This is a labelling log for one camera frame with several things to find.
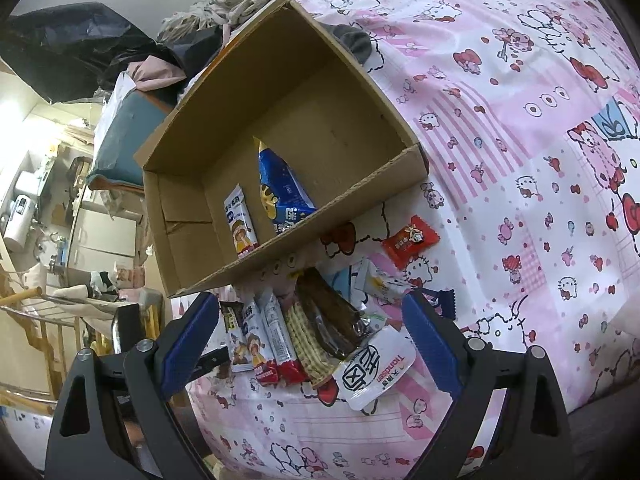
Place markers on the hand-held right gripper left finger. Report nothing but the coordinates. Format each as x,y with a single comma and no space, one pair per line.
189,340

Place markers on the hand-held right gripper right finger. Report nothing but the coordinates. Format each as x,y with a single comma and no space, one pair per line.
429,340

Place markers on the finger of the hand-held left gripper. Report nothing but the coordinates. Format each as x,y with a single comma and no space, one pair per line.
215,359

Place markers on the white brown cartoon snack packet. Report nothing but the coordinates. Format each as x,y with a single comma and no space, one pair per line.
245,345

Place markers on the white jelly pouch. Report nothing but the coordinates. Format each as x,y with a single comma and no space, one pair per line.
372,367

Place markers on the white red snack packet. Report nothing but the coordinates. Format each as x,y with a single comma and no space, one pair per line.
274,330

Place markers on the beige wafer packet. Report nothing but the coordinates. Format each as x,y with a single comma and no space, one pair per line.
305,345

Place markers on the dark brown snack bar packet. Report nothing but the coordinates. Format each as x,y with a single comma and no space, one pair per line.
327,320

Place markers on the white blue cartoon snack packet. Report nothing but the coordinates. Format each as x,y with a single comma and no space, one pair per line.
239,220

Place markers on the blue tiger snack packet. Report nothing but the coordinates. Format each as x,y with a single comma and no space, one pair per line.
282,185

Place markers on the cardboard box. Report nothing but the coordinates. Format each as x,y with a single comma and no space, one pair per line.
310,110

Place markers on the black zigzag snack wrapper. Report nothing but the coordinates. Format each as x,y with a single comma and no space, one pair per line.
446,305

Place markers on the small dark snack packet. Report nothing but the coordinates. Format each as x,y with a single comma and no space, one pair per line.
231,316

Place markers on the white yellow snack packet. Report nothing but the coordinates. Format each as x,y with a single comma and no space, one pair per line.
380,282

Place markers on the red candy packet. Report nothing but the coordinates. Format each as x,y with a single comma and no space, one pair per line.
407,242

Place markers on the beige cabinet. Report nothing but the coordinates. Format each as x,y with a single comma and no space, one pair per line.
100,240

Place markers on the wooden rack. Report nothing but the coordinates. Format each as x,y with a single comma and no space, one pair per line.
30,292

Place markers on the pink cartoon printed blanket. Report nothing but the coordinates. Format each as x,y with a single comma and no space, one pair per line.
500,160

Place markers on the white appliance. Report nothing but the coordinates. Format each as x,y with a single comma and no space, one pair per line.
20,215

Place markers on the teal cushion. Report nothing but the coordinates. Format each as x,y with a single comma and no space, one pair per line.
125,130

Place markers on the pink cloth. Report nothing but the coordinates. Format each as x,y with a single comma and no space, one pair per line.
155,72

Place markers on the dark cloth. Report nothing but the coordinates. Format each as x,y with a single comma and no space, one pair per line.
192,52

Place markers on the grey cloth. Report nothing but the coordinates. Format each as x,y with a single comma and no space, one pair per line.
357,40

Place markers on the black plastic bag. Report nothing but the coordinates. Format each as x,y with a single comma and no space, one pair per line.
75,40

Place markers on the beige ribbed blanket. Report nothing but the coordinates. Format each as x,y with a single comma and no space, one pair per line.
240,0

